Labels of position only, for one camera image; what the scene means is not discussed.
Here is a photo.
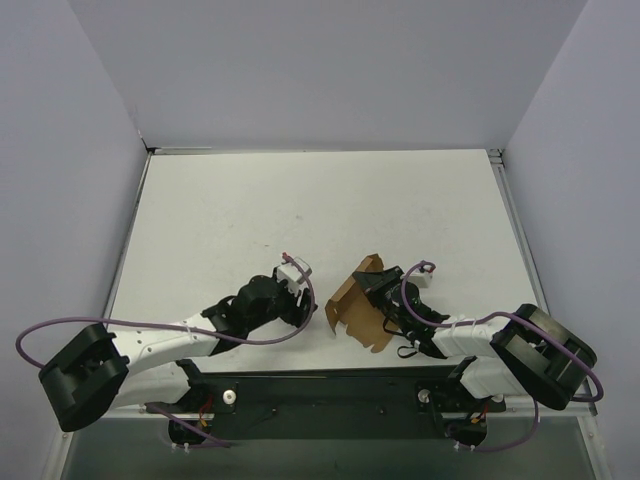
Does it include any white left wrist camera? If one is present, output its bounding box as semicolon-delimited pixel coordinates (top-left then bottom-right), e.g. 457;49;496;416
275;257;312;292

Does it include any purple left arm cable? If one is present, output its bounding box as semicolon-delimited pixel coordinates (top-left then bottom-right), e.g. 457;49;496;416
15;254;319;369

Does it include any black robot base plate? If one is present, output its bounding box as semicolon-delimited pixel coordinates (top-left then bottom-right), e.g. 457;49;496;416
167;361;506;443

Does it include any aluminium table edge rail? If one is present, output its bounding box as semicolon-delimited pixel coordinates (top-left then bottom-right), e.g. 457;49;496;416
487;149;604;410

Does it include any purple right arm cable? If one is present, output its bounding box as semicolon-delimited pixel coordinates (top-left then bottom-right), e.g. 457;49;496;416
402;259;605;404

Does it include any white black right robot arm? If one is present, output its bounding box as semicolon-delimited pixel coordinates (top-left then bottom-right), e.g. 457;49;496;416
353;261;604;410

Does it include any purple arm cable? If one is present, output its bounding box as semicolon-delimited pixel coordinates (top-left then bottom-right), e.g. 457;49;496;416
402;259;605;404
15;254;319;369

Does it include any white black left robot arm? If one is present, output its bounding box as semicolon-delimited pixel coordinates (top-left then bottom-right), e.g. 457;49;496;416
38;273;316;432

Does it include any brown paper box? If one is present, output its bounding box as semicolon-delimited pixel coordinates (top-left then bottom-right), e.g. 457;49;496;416
325;274;392;354

